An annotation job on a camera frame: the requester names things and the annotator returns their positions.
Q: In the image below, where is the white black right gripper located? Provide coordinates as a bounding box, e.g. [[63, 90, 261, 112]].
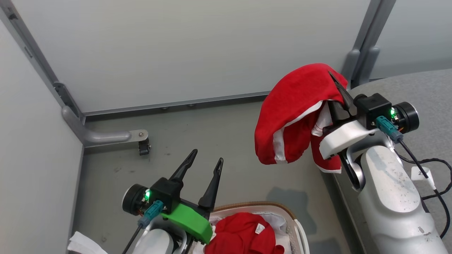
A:
[[319, 71, 379, 160]]

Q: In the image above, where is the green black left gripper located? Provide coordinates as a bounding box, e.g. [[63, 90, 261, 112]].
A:
[[161, 149, 224, 244]]

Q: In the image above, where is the red garment with white trim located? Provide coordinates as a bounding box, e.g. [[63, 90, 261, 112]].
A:
[[254, 63, 349, 174]]

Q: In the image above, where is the plain red garment with label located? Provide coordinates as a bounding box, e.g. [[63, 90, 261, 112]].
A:
[[204, 212, 285, 254]]

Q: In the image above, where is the white basket liner cloth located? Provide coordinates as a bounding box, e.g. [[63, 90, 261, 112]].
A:
[[192, 211, 294, 254]]

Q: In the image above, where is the white laundry basket brown rim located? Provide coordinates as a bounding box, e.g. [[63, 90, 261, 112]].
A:
[[208, 201, 310, 254]]

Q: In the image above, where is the grey fabric sofa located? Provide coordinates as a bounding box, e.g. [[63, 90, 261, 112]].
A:
[[331, 69, 452, 254]]

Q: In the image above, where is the white crumpled paper sheet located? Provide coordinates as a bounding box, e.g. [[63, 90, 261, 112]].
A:
[[67, 231, 108, 254]]

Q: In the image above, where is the right arm black cable teal plug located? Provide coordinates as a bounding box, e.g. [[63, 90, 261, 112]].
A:
[[375, 116, 452, 239]]

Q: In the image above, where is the arm black cable teal plug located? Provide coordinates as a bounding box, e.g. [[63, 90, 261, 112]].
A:
[[122, 200, 165, 254], [375, 116, 452, 239]]

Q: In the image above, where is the left arm black cable teal plug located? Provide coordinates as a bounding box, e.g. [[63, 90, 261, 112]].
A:
[[122, 200, 165, 254]]

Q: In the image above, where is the grey double partition post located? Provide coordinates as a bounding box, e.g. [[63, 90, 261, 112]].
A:
[[340, 0, 397, 89]]

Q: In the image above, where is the grey partition bottom rail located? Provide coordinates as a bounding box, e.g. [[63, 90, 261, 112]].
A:
[[82, 91, 271, 117]]

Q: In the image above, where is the grey partition foot bracket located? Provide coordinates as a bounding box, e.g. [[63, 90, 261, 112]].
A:
[[62, 106, 149, 148]]

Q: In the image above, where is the white paper cable tag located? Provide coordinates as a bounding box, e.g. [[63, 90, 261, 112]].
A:
[[411, 166, 436, 190]]

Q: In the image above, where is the grey slanted partition post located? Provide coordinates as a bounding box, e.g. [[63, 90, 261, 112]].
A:
[[0, 0, 86, 124]]

